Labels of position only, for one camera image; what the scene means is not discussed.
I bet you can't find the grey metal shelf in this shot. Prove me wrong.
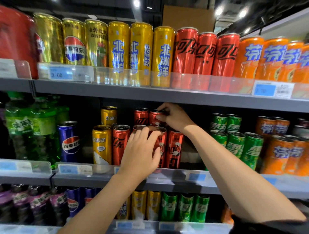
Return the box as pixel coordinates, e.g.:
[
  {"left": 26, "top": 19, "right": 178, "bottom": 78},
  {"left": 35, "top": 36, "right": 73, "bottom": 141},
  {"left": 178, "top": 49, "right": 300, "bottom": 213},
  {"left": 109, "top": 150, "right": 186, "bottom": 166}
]
[{"left": 0, "top": 58, "right": 309, "bottom": 234}]

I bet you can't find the person's right hand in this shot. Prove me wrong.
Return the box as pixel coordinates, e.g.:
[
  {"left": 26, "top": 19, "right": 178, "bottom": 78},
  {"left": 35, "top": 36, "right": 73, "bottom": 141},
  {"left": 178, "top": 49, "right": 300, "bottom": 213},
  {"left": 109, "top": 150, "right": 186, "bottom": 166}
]
[{"left": 155, "top": 102, "right": 197, "bottom": 133}]

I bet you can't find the person's right forearm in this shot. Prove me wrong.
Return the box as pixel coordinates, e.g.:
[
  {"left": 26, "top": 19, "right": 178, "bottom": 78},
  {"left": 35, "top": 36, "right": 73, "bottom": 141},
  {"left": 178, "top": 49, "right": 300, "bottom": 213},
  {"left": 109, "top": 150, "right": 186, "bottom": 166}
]
[{"left": 182, "top": 123, "right": 307, "bottom": 223}]

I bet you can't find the row of yellow cans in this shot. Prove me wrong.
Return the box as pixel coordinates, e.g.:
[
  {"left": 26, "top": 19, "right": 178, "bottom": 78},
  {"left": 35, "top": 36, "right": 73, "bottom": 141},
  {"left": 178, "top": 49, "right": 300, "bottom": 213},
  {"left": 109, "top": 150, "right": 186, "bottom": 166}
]
[{"left": 33, "top": 12, "right": 176, "bottom": 88}]

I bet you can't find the blue soda can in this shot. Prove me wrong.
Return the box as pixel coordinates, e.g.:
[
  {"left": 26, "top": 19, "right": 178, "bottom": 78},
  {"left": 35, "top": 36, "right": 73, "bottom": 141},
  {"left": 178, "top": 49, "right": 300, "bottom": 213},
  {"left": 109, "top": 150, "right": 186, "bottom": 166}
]
[
  {"left": 57, "top": 121, "right": 80, "bottom": 163},
  {"left": 84, "top": 188, "right": 97, "bottom": 205},
  {"left": 66, "top": 187, "right": 84, "bottom": 217}
]

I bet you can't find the row of ceiling spotlights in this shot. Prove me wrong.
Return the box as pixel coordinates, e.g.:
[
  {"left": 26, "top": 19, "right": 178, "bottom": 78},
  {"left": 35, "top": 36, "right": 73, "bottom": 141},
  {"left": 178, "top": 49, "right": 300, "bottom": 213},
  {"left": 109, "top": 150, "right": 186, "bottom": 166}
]
[{"left": 133, "top": 0, "right": 251, "bottom": 34}]

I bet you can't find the red soda can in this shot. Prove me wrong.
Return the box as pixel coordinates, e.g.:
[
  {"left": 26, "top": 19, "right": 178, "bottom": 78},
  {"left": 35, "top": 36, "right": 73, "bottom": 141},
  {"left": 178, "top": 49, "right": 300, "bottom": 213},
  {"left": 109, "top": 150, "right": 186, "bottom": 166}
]
[
  {"left": 134, "top": 108, "right": 149, "bottom": 126},
  {"left": 192, "top": 32, "right": 218, "bottom": 92},
  {"left": 209, "top": 33, "right": 241, "bottom": 93},
  {"left": 112, "top": 124, "right": 131, "bottom": 166},
  {"left": 171, "top": 27, "right": 199, "bottom": 91}
]

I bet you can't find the person's left hand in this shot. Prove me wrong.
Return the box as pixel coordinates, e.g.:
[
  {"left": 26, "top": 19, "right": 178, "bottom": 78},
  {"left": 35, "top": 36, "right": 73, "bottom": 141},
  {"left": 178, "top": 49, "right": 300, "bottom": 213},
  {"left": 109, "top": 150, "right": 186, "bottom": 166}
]
[{"left": 117, "top": 126, "right": 162, "bottom": 184}]

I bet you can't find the cluster of green plastic bottles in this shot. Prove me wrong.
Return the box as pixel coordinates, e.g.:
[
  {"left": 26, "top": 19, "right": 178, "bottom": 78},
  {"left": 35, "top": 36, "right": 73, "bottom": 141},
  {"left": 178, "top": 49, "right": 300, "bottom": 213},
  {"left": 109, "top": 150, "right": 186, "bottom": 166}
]
[{"left": 5, "top": 93, "right": 70, "bottom": 169}]

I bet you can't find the person's left forearm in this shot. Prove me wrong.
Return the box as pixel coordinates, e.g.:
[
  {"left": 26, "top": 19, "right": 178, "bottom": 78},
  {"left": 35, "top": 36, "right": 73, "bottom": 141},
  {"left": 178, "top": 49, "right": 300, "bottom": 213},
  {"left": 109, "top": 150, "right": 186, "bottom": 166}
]
[{"left": 57, "top": 172, "right": 145, "bottom": 234}]

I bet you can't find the brown wooden panel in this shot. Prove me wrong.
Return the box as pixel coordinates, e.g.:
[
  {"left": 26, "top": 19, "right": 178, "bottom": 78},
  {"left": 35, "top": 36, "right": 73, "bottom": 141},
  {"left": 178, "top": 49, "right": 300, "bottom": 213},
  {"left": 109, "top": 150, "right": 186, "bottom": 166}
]
[{"left": 162, "top": 4, "right": 217, "bottom": 33}]

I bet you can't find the row of purple label bottles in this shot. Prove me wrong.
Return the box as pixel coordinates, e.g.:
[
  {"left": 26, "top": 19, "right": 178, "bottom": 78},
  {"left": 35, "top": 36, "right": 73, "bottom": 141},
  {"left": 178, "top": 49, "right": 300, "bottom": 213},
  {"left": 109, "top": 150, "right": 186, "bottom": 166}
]
[{"left": 0, "top": 184, "right": 31, "bottom": 225}]

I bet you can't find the slim yellow soda can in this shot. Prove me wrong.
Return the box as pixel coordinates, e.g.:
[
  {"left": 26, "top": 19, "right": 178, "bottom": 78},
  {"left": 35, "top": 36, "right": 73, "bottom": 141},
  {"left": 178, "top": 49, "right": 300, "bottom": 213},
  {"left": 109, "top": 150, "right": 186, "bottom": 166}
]
[
  {"left": 117, "top": 196, "right": 131, "bottom": 220},
  {"left": 131, "top": 190, "right": 147, "bottom": 220},
  {"left": 146, "top": 191, "right": 162, "bottom": 221}
]

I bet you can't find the orange soda can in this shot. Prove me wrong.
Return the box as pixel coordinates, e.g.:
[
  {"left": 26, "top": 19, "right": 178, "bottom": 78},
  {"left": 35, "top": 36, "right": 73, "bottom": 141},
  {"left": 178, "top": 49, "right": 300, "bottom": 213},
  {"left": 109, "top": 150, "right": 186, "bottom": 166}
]
[
  {"left": 292, "top": 43, "right": 309, "bottom": 84},
  {"left": 253, "top": 37, "right": 290, "bottom": 82},
  {"left": 260, "top": 135, "right": 294, "bottom": 175},
  {"left": 255, "top": 116, "right": 277, "bottom": 139},
  {"left": 230, "top": 36, "right": 265, "bottom": 95},
  {"left": 273, "top": 117, "right": 290, "bottom": 137},
  {"left": 295, "top": 142, "right": 309, "bottom": 176},
  {"left": 277, "top": 41, "right": 304, "bottom": 82},
  {"left": 285, "top": 137, "right": 308, "bottom": 175},
  {"left": 221, "top": 203, "right": 234, "bottom": 225}
]

